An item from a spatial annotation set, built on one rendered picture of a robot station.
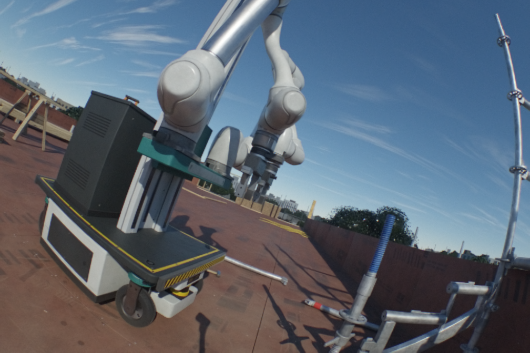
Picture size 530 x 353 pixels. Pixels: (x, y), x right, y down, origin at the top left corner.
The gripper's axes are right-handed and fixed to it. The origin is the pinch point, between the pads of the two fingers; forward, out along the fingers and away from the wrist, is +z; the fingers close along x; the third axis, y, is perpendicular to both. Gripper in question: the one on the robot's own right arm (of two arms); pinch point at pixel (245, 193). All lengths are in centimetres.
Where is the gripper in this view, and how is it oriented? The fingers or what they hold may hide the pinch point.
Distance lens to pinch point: 86.4
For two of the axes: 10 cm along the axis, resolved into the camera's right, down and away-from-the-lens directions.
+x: -1.5, -2.5, -9.6
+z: -3.5, 9.2, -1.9
